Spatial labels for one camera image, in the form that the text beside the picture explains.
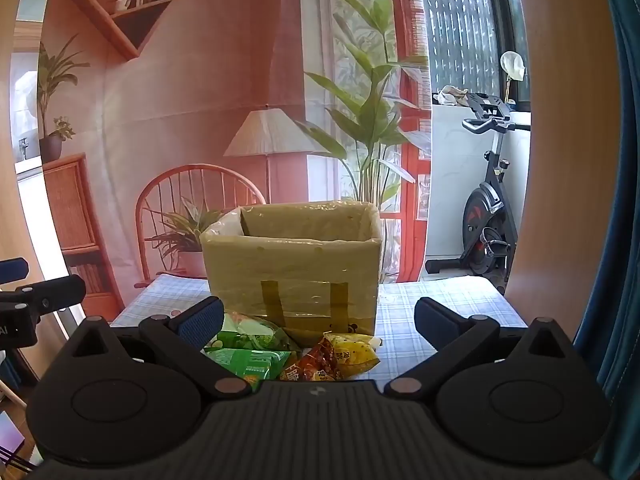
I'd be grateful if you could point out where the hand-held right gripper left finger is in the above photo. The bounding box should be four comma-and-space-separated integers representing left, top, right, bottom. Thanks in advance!
70, 296, 253, 401

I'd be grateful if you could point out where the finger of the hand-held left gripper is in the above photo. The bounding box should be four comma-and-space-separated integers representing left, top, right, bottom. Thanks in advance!
0, 258, 29, 284
0, 274, 87, 320

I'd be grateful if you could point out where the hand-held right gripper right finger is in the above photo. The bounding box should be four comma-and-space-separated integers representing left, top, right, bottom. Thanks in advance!
384, 296, 576, 398

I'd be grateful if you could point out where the pale green snack packet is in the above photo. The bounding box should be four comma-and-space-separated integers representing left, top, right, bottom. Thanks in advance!
216, 311, 302, 353

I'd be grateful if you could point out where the bright green snack packet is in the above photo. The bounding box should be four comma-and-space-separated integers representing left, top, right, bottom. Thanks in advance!
201, 346, 294, 392

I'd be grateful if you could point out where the cardboard box with plastic liner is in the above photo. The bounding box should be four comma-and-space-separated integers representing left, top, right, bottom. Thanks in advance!
200, 200, 384, 350

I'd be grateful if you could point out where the red orange snack packet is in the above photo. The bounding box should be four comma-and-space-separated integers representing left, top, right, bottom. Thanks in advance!
279, 335, 343, 384

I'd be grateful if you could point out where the plaid tablecloth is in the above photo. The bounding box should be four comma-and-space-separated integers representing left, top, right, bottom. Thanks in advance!
110, 272, 529, 386

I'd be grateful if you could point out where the black exercise bike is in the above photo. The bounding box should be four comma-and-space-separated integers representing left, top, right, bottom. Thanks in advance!
425, 91, 532, 287

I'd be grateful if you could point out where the brown wooden board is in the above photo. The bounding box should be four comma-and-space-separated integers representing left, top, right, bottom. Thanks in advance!
502, 0, 622, 357

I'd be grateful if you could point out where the dark blue cloth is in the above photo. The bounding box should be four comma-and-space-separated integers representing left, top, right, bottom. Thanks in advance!
572, 0, 640, 413

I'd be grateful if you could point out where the white crumpled cloth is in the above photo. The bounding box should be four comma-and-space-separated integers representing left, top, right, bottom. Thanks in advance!
432, 86, 471, 107

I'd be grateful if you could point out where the white ornament on stick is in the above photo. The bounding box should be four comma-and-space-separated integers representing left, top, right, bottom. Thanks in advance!
500, 51, 527, 103

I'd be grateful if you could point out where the window with metal grille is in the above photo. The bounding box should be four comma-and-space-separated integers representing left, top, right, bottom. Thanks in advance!
419, 0, 532, 107

